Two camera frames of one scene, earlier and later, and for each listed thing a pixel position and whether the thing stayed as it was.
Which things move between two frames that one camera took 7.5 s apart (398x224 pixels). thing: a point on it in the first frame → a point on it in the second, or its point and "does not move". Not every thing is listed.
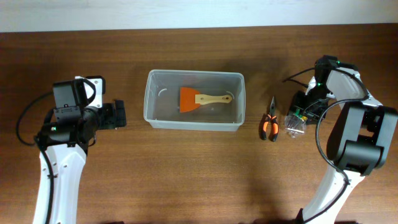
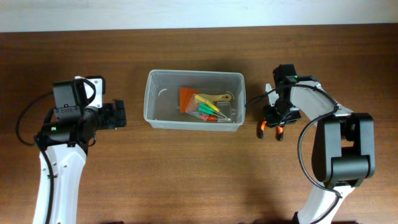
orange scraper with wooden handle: (191, 99) does not move
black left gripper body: (111, 116) does not move
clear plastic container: (161, 99) does not move
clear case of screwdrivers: (295, 124) → (206, 109)
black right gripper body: (300, 109) → (280, 117)
